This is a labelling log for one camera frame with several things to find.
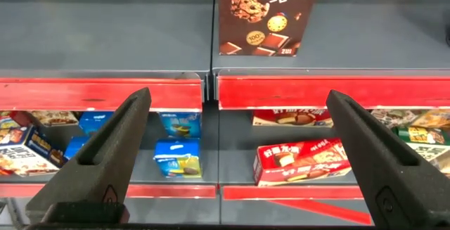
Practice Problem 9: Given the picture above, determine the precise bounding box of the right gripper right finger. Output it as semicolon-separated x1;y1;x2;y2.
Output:
326;89;450;229

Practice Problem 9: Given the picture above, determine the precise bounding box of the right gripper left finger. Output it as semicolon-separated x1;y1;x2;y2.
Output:
25;87;153;224

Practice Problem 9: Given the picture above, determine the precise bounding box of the grey shop shelf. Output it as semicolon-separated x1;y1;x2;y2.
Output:
0;0;450;226

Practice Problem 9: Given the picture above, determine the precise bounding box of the blue cookie box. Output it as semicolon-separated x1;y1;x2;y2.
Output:
77;110;115;135
158;111;203;139
63;135;91;160
153;138;203;179

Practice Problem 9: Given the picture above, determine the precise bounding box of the green snack box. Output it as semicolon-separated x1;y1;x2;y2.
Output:
392;126;450;146

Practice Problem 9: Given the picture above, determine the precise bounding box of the pale patterned snack box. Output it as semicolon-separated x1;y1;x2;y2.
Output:
369;109;423;129

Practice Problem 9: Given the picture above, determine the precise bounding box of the yellow snack box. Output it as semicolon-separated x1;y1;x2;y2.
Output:
411;109;450;129

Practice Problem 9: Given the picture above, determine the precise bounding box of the beige snack box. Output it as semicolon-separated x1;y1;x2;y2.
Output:
29;110;79;127

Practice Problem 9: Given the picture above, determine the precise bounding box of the white and blue snack box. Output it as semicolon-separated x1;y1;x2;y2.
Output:
0;125;68;178

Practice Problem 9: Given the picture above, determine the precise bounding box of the red snack box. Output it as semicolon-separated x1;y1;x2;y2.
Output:
252;138;352;188
252;109;334;128

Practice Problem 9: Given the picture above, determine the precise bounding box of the brown cookie box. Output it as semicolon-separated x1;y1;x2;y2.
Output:
217;0;323;58

